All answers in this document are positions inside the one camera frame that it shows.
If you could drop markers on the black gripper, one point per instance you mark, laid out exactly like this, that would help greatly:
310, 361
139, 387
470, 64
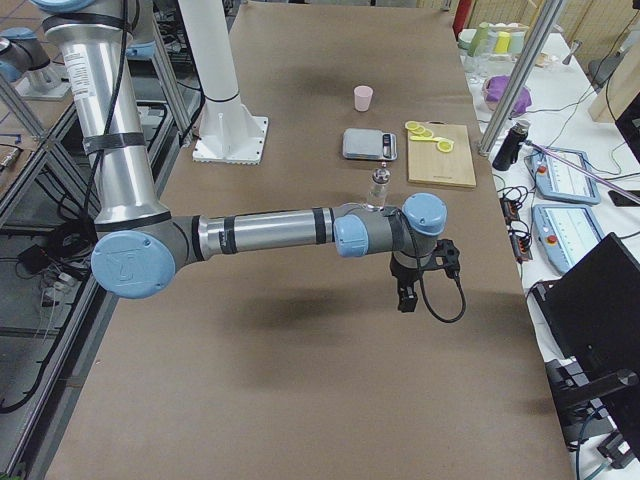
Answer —
401, 276

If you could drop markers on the glass sauce bottle metal spout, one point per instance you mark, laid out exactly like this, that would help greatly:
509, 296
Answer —
379, 185

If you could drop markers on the pink plastic cup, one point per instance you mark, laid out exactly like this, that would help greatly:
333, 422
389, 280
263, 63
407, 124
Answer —
363, 95

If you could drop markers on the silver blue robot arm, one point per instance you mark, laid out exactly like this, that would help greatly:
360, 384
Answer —
140, 244

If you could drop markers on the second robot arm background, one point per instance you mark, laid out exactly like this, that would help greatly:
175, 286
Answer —
27, 66

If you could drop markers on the silver digital kitchen scale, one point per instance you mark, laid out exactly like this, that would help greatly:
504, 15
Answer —
369, 144

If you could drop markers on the green plastic cup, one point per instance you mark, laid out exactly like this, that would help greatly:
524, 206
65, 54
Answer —
480, 43

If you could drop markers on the yellow plastic cup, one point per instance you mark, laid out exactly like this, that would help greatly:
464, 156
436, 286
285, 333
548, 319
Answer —
502, 42

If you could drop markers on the bamboo cutting board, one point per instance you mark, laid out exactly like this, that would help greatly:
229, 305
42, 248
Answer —
427, 165

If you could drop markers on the lemon slice single pair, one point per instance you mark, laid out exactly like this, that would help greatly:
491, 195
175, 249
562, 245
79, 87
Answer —
444, 146

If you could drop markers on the yellow plastic knife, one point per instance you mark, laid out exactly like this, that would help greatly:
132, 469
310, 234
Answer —
435, 139

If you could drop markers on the blue teach pendant near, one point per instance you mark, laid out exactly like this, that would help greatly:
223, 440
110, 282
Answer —
566, 232

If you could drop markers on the blue teach pendant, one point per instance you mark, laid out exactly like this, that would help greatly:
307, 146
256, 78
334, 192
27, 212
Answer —
566, 232
557, 181

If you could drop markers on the lemon slice far end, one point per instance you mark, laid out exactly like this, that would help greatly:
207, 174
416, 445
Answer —
413, 125

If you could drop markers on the black bottle on table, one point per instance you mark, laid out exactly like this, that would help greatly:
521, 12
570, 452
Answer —
509, 150

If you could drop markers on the blue teach pendant far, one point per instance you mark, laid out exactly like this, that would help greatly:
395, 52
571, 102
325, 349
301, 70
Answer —
557, 181

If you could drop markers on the purple cloth in bowl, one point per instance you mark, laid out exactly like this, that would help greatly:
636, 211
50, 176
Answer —
493, 90

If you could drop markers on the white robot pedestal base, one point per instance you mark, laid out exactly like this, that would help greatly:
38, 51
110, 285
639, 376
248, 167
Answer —
228, 132

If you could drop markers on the silver aluminium frame post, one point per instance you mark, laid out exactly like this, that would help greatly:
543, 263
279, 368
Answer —
538, 34

